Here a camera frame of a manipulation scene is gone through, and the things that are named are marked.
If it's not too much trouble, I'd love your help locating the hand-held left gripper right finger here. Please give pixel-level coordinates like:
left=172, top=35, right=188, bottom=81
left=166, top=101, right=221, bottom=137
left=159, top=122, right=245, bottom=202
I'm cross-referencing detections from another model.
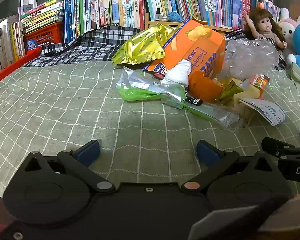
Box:
left=181, top=140, right=278, bottom=193

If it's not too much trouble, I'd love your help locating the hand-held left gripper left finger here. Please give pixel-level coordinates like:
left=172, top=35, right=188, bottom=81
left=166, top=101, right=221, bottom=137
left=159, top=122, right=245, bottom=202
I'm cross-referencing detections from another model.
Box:
left=22, top=140, right=116, bottom=193

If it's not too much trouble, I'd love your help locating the colourful snack packet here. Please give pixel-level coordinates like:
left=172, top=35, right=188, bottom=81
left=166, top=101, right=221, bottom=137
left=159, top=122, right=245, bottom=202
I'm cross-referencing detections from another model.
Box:
left=249, top=74, right=270, bottom=91

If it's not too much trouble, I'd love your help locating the clear green plastic bag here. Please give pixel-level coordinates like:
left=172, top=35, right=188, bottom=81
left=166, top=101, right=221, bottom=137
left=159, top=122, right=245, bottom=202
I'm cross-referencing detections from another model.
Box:
left=116, top=69, right=187, bottom=110

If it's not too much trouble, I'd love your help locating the row of small books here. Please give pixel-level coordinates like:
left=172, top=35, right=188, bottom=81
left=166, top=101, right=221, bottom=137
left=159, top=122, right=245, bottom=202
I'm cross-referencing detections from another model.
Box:
left=256, top=0, right=282, bottom=23

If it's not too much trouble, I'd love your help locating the row of pale books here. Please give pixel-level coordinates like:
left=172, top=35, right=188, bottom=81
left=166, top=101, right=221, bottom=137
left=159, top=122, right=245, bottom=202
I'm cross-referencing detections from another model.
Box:
left=0, top=17, right=26, bottom=78

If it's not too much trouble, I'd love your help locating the row of blue green books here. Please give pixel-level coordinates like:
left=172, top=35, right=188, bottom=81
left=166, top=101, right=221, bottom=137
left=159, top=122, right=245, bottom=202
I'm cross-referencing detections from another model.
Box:
left=64, top=0, right=97, bottom=44

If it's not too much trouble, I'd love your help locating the row of pastel spine books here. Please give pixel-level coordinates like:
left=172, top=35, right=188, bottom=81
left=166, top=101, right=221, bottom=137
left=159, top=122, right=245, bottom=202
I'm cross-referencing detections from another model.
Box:
left=90, top=0, right=145, bottom=30

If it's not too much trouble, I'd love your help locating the stack of colourful books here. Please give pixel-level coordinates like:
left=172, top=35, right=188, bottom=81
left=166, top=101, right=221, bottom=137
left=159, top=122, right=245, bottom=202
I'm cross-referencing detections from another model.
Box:
left=20, top=0, right=65, bottom=34

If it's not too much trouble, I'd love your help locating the row of picture books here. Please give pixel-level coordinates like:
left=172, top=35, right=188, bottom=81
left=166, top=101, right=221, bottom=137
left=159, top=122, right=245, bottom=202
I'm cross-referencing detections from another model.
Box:
left=142, top=0, right=256, bottom=30

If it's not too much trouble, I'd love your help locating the printed paper leaflet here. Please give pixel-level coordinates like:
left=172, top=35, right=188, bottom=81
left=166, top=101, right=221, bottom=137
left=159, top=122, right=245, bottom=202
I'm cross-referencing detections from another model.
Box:
left=239, top=97, right=287, bottom=127

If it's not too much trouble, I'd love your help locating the clear green packet black label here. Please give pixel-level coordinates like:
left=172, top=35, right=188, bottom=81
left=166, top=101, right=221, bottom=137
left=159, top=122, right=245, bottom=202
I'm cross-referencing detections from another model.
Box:
left=185, top=95, right=240, bottom=128

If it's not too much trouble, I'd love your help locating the pale yellow wrapper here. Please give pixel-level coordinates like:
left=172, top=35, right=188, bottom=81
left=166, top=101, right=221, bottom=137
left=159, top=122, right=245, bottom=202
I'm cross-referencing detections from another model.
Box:
left=232, top=85, right=264, bottom=112

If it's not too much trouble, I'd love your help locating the yellow green wrapper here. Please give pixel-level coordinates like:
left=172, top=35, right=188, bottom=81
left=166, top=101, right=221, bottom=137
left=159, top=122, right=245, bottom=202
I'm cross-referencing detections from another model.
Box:
left=219, top=77, right=252, bottom=100

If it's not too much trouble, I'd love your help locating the white crumpled tissue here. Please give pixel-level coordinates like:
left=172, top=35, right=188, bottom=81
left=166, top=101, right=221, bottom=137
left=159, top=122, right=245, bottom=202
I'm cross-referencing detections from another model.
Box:
left=161, top=59, right=192, bottom=87

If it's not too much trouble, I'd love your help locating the black white plaid cloth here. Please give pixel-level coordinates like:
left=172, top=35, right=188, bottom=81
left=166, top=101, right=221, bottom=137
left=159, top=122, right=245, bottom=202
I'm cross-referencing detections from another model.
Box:
left=22, top=25, right=145, bottom=68

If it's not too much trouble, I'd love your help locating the orange chip box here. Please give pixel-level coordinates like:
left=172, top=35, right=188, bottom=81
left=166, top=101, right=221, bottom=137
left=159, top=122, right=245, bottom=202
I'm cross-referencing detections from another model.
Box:
left=142, top=19, right=227, bottom=80

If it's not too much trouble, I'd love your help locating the pink white bunny plush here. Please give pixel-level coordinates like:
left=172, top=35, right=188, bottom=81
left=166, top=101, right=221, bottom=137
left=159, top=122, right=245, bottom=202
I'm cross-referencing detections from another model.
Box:
left=277, top=8, right=300, bottom=53

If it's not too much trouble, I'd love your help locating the red bed guard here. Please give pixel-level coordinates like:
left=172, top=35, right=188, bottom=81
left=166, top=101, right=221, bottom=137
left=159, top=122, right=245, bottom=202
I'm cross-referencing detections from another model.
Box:
left=0, top=47, right=43, bottom=89

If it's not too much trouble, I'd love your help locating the brown haired doll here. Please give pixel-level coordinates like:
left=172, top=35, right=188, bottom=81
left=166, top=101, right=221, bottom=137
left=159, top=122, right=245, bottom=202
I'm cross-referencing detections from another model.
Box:
left=244, top=7, right=288, bottom=53

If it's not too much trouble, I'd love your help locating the gold green snack bag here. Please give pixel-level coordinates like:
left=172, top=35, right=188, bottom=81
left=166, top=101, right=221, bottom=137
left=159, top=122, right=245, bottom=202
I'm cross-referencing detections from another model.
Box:
left=111, top=23, right=184, bottom=67

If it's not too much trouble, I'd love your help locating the red plastic crate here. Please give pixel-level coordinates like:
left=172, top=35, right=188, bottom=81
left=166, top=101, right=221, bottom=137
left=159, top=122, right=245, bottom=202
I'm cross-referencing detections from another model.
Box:
left=22, top=21, right=65, bottom=55

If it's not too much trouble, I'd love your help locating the blue yarn ball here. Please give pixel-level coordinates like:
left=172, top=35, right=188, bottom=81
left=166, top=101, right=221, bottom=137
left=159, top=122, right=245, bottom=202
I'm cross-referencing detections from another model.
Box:
left=166, top=12, right=183, bottom=23

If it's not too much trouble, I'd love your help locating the wooden bookshelf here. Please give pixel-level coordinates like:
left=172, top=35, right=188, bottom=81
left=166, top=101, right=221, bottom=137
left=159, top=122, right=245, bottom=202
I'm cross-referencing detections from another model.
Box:
left=144, top=12, right=237, bottom=33

